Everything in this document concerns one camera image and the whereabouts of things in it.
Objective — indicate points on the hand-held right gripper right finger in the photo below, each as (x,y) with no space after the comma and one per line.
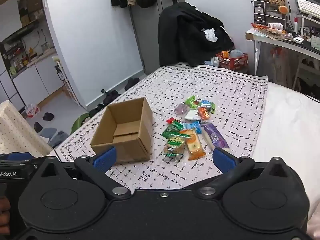
(223,158)

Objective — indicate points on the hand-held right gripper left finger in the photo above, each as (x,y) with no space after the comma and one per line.
(105,158)

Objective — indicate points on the long purple snack packet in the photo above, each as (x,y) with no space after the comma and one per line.
(215,136)

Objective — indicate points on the brown cardboard box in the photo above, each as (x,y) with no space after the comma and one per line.
(130,145)

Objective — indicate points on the orange bread packet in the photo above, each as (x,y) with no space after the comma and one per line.
(195,145)

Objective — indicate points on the blue snack packet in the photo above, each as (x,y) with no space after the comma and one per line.
(196,127)

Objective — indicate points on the green and yellow snack packet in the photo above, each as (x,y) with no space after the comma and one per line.
(177,138)

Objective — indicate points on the dark green snack packet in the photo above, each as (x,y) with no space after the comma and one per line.
(171,129)

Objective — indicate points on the person's left hand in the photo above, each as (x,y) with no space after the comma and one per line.
(3,211)

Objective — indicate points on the cream dotted cushion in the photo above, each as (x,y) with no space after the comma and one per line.
(17,130)

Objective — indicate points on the black slipper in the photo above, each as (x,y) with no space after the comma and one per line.
(48,116)
(38,127)

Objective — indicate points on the grey slippers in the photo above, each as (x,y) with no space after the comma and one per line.
(53,136)

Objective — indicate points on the green bag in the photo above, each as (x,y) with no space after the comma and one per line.
(78,123)

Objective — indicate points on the small orange snack packet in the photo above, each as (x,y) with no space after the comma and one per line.
(203,113)

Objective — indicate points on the clear packet with brown cake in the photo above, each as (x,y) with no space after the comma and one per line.
(172,151)

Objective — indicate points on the white and black snack packet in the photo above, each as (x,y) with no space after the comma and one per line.
(191,115)

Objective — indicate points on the white red plastic bag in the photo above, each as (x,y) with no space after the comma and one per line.
(32,110)

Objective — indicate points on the pile of black clothes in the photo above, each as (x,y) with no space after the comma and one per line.
(107,100)

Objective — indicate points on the clear packet with purple cake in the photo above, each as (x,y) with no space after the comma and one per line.
(182,109)

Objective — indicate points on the red snack packet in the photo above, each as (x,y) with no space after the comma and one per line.
(171,120)

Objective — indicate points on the light green snack packet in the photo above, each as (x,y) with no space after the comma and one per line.
(191,102)

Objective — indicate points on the white black patterned blanket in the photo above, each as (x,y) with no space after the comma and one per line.
(225,87)

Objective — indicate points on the white bed sheet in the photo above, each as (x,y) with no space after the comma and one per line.
(287,120)

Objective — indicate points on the black shoes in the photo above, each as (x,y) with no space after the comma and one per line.
(132,83)

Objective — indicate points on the white cabinet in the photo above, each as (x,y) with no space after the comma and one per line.
(30,80)

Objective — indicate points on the white narrow rack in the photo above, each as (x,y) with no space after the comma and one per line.
(65,80)

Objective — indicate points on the red plastic basket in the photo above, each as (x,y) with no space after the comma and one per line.
(233,61)

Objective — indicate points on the crumpled white cloth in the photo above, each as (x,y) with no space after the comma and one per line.
(211,35)

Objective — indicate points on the white desk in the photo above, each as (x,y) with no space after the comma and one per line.
(275,41)

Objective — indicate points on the black jacket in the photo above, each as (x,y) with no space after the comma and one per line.
(185,30)

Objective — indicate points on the drawer cabinet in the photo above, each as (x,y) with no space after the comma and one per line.
(262,11)

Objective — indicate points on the white keyboard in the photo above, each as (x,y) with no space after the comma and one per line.
(308,6)

